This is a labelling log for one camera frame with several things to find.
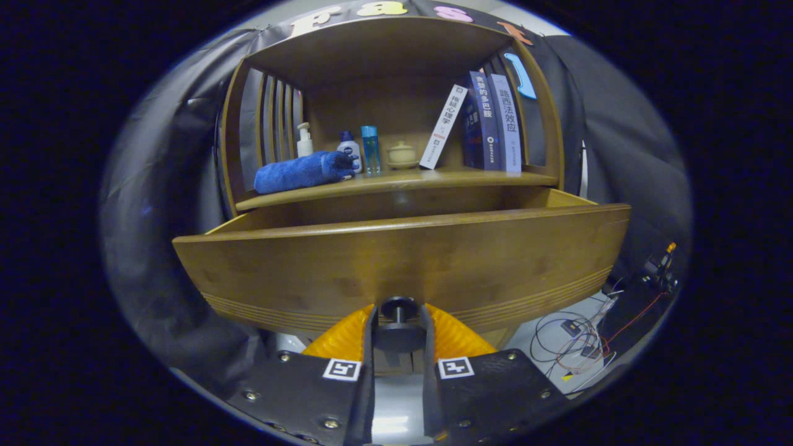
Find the grey-purple book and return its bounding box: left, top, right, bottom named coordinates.
left=489, top=74, right=523, bottom=173

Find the wooden drawer with black knob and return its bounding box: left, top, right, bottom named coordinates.
left=172, top=186, right=631, bottom=354

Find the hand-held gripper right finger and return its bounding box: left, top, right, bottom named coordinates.
left=421, top=304, right=571, bottom=444

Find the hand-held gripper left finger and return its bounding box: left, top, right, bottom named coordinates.
left=226, top=304, right=377, bottom=446

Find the white lotion bottle blue cap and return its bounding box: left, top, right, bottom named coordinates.
left=336, top=130, right=362, bottom=175

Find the wooden cabinet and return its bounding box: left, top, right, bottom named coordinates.
left=214, top=15, right=566, bottom=378

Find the dark blue book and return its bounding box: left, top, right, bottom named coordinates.
left=462, top=71, right=501, bottom=172

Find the clear blue bottle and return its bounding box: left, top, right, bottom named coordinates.
left=361, top=126, right=382, bottom=175

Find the white book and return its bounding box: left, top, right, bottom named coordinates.
left=419, top=84, right=468, bottom=170

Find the beige lidded tea cup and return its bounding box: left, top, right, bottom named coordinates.
left=387, top=141, right=420, bottom=170

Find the blue rolled towel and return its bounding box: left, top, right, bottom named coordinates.
left=253, top=151, right=360, bottom=195

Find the wooden countertop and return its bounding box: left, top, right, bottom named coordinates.
left=234, top=166, right=559, bottom=212

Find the tangle of cables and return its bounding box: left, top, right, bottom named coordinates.
left=530, top=291, right=620, bottom=382

